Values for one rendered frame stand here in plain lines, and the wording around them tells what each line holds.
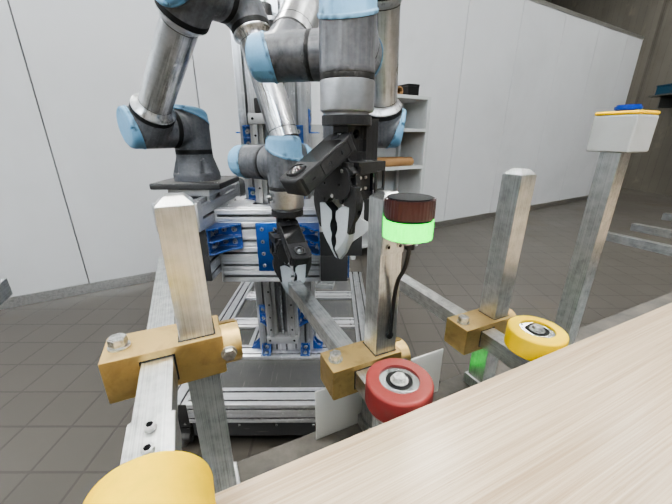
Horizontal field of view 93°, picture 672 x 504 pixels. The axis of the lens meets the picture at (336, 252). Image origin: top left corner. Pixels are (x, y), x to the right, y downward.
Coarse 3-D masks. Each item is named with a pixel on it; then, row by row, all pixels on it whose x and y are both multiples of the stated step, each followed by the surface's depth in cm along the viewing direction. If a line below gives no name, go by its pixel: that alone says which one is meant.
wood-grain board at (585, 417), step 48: (624, 336) 47; (480, 384) 38; (528, 384) 38; (576, 384) 38; (624, 384) 38; (384, 432) 32; (432, 432) 32; (480, 432) 32; (528, 432) 32; (576, 432) 32; (624, 432) 32; (288, 480) 27; (336, 480) 27; (384, 480) 27; (432, 480) 27; (480, 480) 27; (528, 480) 27; (576, 480) 27; (624, 480) 27
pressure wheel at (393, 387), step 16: (384, 368) 40; (400, 368) 40; (416, 368) 40; (368, 384) 37; (384, 384) 37; (400, 384) 37; (416, 384) 37; (432, 384) 37; (368, 400) 37; (384, 400) 35; (400, 400) 35; (416, 400) 35; (432, 400) 37; (384, 416) 36
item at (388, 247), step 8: (400, 200) 36; (408, 200) 35; (416, 200) 35; (424, 200) 35; (384, 240) 41; (384, 248) 42; (392, 248) 42; (400, 248) 43; (408, 248) 39; (408, 256) 39; (400, 272) 41; (392, 296) 44; (392, 304) 45; (392, 312) 45; (392, 320) 46; (392, 328) 46; (392, 336) 47
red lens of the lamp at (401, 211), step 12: (384, 204) 38; (396, 204) 36; (408, 204) 35; (420, 204) 35; (432, 204) 36; (384, 216) 38; (396, 216) 36; (408, 216) 35; (420, 216) 35; (432, 216) 36
